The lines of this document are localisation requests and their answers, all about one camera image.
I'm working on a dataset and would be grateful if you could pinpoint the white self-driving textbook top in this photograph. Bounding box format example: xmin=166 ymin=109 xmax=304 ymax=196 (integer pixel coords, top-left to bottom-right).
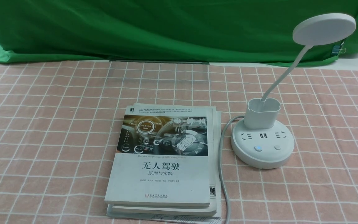
xmin=104 ymin=105 xmax=217 ymax=208

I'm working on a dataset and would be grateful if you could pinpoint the bottom book with circuit cover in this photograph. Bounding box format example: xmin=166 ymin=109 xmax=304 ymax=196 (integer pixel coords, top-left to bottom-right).
xmin=106 ymin=110 xmax=222 ymax=224

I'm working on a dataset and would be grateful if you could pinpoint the white book beneath top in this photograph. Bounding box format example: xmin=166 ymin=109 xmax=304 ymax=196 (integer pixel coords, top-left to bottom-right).
xmin=110 ymin=103 xmax=221 ymax=217

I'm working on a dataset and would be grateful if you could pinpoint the grey power cable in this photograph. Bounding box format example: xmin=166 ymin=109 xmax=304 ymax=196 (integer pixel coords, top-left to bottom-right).
xmin=218 ymin=115 xmax=245 ymax=224

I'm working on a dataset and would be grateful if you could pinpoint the pink checkered tablecloth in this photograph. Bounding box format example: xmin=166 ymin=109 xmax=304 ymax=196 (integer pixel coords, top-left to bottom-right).
xmin=0 ymin=61 xmax=358 ymax=224

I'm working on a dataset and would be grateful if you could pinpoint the blue binder clip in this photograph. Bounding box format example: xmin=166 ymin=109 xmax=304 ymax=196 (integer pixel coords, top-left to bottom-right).
xmin=331 ymin=40 xmax=346 ymax=56

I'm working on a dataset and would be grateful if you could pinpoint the green backdrop cloth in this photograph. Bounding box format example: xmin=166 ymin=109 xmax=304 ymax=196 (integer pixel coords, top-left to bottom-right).
xmin=0 ymin=0 xmax=358 ymax=67

